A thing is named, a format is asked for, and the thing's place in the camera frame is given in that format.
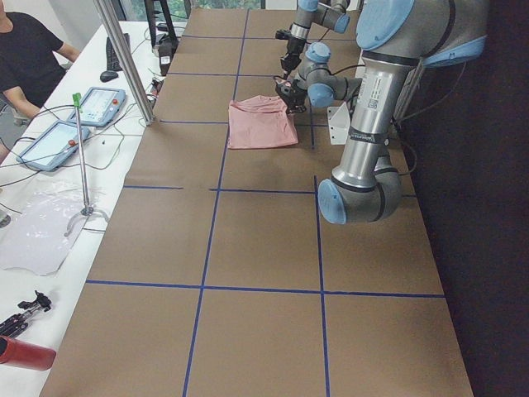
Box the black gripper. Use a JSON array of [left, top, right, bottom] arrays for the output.
[[275, 29, 307, 71], [275, 69, 307, 113]]

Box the pink Snoopy t-shirt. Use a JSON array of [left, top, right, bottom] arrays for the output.
[[228, 95, 298, 150]]

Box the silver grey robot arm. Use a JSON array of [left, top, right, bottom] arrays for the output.
[[275, 0, 350, 79], [276, 1, 489, 224]]

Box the blue tape line far right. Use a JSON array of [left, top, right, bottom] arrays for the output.
[[180, 34, 288, 40]]

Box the black keyboard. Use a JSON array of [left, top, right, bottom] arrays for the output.
[[106, 37, 122, 72]]

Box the black computer mouse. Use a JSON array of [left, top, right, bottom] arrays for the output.
[[99, 70, 119, 83]]

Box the upper blue teach pendant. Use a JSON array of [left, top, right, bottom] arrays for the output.
[[73, 87, 126, 127]]

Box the blue teach pendant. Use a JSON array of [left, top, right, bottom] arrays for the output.
[[16, 121, 79, 172], [73, 87, 126, 127]]

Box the blue tape line near base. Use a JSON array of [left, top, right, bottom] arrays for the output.
[[309, 123, 331, 397]]

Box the lower blue teach pendant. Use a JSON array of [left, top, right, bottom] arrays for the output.
[[16, 121, 79, 172]]

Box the person in black shirt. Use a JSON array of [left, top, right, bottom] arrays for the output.
[[1, 7, 80, 119]]

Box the clear plastic sheet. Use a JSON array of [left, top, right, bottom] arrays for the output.
[[1, 180, 109, 276]]

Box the black pliers tool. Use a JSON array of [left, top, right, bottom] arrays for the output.
[[1, 290, 52, 338]]

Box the red cylinder bottle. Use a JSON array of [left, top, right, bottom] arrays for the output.
[[1, 336, 56, 371]]

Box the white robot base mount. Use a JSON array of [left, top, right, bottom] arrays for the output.
[[326, 77, 362, 146]]

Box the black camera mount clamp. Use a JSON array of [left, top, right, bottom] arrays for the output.
[[144, 0, 179, 76]]

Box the aluminium frame post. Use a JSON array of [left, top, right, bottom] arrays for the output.
[[93, 0, 155, 126]]

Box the green handled grabber stick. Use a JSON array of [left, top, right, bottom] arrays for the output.
[[64, 93, 110, 237]]

